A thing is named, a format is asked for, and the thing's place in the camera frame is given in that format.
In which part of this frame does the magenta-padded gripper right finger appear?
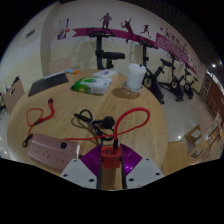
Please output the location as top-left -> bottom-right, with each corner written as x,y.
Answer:
120,143 -> 165,190

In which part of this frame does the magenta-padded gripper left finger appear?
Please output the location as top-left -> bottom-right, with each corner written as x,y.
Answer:
59,143 -> 103,190

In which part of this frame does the red charger block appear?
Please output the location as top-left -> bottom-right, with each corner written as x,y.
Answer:
100,145 -> 123,169

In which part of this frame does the pink power strip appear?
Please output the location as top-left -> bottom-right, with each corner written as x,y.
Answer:
27,133 -> 82,165

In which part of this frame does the light wooden chair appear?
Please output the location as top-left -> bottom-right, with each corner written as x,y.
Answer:
183,124 -> 205,151

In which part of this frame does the brown round coaster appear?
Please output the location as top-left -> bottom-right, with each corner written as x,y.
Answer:
111,87 -> 141,100

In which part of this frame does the green wet wipes pack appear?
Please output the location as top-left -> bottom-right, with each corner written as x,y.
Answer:
70,76 -> 113,96

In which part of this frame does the white paper cup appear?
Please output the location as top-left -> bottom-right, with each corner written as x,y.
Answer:
126,62 -> 147,92

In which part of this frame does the dark grey flat pad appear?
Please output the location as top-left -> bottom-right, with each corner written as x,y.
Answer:
27,72 -> 70,98

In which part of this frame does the white wipes pack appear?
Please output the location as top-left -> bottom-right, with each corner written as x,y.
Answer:
92,68 -> 119,80

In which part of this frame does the blue and orange small item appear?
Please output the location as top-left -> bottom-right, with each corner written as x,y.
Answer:
65,68 -> 80,75

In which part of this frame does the brown cabinet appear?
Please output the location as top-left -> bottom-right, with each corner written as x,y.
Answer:
199,71 -> 224,113

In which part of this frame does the group of exercise bikes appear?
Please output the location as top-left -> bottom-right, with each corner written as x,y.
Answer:
87,27 -> 199,105

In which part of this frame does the red charger cable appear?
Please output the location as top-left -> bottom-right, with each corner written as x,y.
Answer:
63,106 -> 151,149

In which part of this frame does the red cable with black plug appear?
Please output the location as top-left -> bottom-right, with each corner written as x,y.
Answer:
21,97 -> 56,148

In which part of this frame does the wall poster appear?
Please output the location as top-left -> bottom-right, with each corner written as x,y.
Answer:
57,18 -> 70,41

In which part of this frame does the grey wall sign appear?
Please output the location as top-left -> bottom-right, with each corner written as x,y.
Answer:
25,28 -> 36,39

